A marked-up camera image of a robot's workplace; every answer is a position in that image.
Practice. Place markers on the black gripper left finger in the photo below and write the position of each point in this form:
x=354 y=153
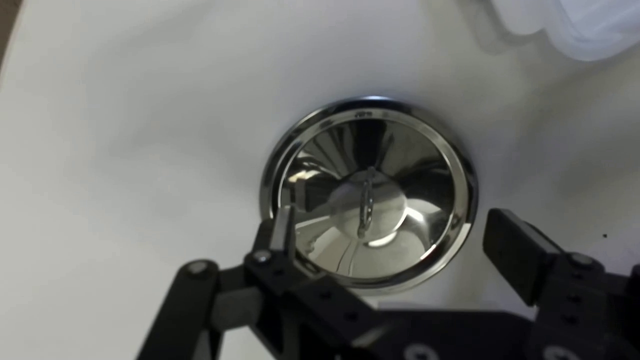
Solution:
x=295 y=314

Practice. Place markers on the silver round lid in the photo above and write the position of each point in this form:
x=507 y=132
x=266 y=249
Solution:
x=382 y=194

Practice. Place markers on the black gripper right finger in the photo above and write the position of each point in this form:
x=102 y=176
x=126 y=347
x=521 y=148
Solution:
x=582 y=310

